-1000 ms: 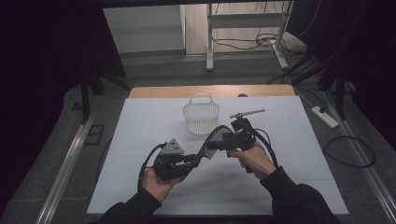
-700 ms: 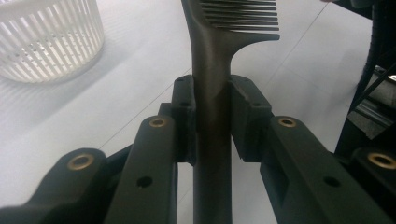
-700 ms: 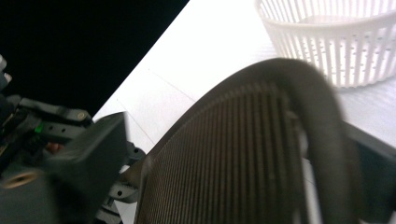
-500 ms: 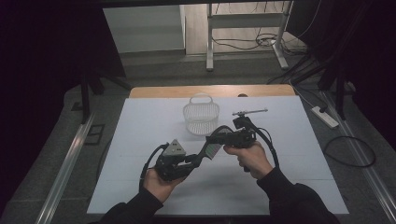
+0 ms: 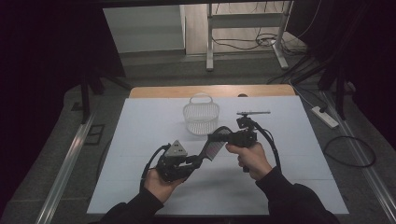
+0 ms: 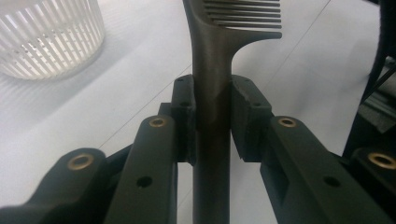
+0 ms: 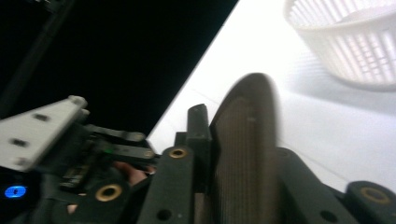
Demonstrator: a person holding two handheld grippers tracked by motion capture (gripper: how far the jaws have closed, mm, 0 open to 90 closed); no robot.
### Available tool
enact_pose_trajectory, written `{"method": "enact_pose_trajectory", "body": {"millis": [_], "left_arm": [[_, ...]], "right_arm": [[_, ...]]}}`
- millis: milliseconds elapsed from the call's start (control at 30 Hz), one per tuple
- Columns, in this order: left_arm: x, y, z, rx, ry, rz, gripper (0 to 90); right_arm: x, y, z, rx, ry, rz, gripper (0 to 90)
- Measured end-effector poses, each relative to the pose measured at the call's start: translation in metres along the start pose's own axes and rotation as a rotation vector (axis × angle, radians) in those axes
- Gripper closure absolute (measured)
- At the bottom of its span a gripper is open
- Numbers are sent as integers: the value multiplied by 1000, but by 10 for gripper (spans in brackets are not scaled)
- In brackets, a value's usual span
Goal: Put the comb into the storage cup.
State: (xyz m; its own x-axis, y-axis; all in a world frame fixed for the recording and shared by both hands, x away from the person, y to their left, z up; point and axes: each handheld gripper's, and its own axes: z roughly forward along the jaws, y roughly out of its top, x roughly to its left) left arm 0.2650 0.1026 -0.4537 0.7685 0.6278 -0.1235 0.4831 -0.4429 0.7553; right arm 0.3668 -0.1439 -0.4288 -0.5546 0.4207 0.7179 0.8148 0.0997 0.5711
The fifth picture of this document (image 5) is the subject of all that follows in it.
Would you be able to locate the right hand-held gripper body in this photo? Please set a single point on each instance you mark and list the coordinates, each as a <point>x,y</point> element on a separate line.
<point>246,135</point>

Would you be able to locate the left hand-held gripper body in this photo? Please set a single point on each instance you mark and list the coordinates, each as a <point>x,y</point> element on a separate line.
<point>172,160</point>

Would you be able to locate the dark wide-tooth comb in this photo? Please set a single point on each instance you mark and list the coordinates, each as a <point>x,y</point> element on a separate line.
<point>214,146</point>

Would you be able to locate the person's right hand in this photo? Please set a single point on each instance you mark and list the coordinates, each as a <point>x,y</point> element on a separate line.
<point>252,161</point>

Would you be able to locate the person's left hand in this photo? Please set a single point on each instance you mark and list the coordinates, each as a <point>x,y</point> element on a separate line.
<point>160,186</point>

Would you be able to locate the white plastic basket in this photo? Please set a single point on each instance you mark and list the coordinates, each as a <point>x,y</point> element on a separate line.
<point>201,116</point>

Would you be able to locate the white table mat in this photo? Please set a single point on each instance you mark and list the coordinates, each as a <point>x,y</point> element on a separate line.
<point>140,130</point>

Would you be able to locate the wooden table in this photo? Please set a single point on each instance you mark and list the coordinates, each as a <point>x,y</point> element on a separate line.
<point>162,91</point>

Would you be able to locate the white power strip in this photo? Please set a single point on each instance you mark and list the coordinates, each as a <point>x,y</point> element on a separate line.
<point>325,117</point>

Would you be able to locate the white metal stand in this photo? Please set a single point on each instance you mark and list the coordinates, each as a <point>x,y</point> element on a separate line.
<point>210,37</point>

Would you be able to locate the black stand leg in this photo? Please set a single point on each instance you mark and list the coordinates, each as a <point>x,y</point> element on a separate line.
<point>84,96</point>

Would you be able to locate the aluminium floor rail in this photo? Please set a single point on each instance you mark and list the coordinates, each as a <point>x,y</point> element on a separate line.
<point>65,168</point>
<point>367,168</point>

